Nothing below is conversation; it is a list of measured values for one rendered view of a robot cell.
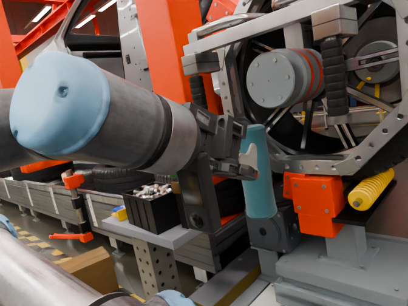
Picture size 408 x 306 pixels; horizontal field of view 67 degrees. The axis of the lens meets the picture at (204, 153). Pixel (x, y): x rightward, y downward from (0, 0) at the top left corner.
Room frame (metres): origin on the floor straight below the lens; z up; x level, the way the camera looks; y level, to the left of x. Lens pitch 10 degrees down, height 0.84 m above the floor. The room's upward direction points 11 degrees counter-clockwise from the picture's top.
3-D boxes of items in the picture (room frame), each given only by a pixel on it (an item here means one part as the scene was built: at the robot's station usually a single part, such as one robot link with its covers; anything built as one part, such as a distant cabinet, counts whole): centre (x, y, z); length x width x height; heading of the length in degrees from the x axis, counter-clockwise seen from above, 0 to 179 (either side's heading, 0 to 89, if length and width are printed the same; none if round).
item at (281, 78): (0.79, -0.25, 0.85); 0.21 x 0.14 x 0.14; 135
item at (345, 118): (0.56, -0.26, 0.83); 0.04 x 0.04 x 0.16
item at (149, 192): (1.02, 0.20, 0.51); 0.20 x 0.14 x 0.13; 39
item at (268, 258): (1.21, -0.31, 0.26); 0.42 x 0.18 x 0.35; 135
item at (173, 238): (1.05, 0.23, 0.44); 0.43 x 0.17 x 0.03; 45
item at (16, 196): (3.57, 1.85, 0.20); 1.00 x 0.86 x 0.39; 45
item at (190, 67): (0.82, -0.04, 0.93); 0.09 x 0.05 x 0.05; 135
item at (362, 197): (0.83, -0.46, 0.51); 0.29 x 0.06 x 0.06; 135
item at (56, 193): (2.07, 0.89, 0.28); 2.47 x 0.09 x 0.22; 45
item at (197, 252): (2.34, 0.62, 0.14); 2.47 x 0.85 x 0.27; 45
